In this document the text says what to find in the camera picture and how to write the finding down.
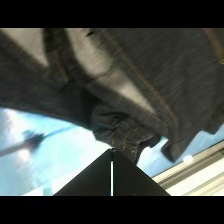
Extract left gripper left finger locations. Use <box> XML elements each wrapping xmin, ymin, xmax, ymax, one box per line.
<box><xmin>54</xmin><ymin>148</ymin><xmax>113</xmax><ymax>197</ymax></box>

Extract silver frame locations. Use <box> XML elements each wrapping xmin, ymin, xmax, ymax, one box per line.
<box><xmin>151</xmin><ymin>139</ymin><xmax>224</xmax><ymax>197</ymax></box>

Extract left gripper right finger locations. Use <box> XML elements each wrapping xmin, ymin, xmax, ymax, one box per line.
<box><xmin>112</xmin><ymin>148</ymin><xmax>171</xmax><ymax>197</ymax></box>

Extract dark grey jeans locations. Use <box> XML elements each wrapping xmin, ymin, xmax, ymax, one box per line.
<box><xmin>0</xmin><ymin>28</ymin><xmax>224</xmax><ymax>165</ymax></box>

